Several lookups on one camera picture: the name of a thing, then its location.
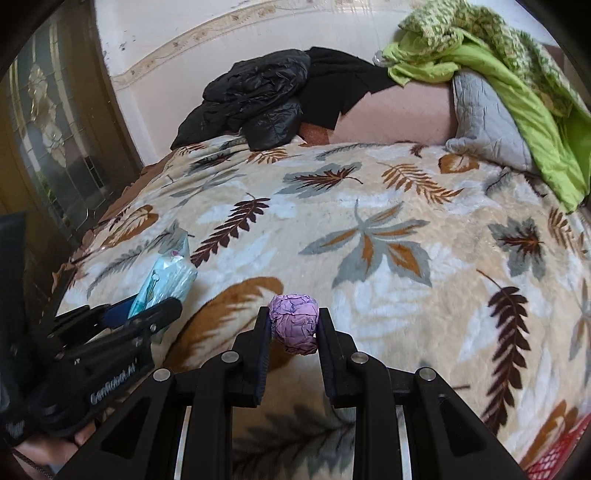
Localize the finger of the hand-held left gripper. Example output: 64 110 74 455
46 296 140 354
65 296 184 361

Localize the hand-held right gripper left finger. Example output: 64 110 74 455
76 305 273 480

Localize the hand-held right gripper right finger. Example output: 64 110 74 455
316 307 529 480

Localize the teal tissue packet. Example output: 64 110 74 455
127 229 198 344

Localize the purple paper ball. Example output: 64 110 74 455
269 294 320 356

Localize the person's left hand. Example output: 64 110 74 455
11 415 98 469

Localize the leaf print blanket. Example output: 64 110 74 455
51 134 591 480

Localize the wooden door with stained glass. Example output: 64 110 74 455
0 9 144 250

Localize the black puffer jacket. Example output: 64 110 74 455
170 48 311 152

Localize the red patterned cloth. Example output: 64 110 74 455
524 422 591 480

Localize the pink bed sheet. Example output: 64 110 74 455
298 80 458 146

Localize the black cloth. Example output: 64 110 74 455
295 46 393 132

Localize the grey quilted pillow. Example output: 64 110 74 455
444 73 541 175

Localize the plain green quilt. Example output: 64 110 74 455
382 0 591 213

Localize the patterned green cloth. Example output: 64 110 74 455
399 0 578 116

